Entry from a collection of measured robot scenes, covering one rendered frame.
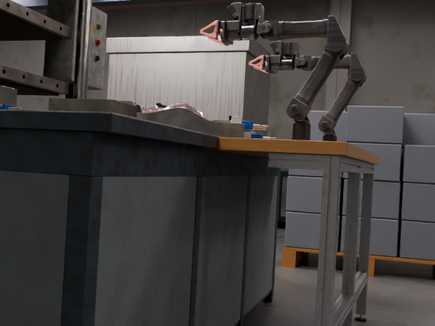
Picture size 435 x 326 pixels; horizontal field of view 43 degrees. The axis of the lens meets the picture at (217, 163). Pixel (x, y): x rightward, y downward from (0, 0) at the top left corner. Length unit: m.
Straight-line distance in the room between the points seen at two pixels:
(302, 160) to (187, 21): 7.92
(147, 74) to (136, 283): 4.28
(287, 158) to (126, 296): 0.66
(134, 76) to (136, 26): 4.35
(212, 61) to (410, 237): 2.45
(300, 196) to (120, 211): 2.90
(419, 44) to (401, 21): 0.45
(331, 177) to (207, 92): 3.68
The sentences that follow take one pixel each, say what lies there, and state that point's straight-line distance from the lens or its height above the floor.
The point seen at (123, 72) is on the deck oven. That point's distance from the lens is 5.67.
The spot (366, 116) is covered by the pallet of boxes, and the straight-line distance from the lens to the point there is 4.05.
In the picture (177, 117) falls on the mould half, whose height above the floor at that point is 0.86.
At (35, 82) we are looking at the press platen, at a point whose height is 1.01.
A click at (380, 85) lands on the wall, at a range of 8.48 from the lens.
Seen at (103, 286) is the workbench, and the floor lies 0.44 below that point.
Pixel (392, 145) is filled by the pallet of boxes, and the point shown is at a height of 0.92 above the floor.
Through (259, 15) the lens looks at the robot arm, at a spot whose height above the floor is 1.26.
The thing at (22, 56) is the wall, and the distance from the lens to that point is 11.17.
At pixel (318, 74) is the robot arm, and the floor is 1.04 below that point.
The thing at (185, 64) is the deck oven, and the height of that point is 1.66.
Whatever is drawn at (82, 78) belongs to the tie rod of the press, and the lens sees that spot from 2.57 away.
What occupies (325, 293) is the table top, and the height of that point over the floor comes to 0.35.
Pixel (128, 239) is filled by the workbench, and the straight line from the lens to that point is 1.31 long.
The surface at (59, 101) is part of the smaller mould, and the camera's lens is 1.60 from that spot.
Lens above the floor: 0.71
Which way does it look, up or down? level
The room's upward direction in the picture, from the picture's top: 3 degrees clockwise
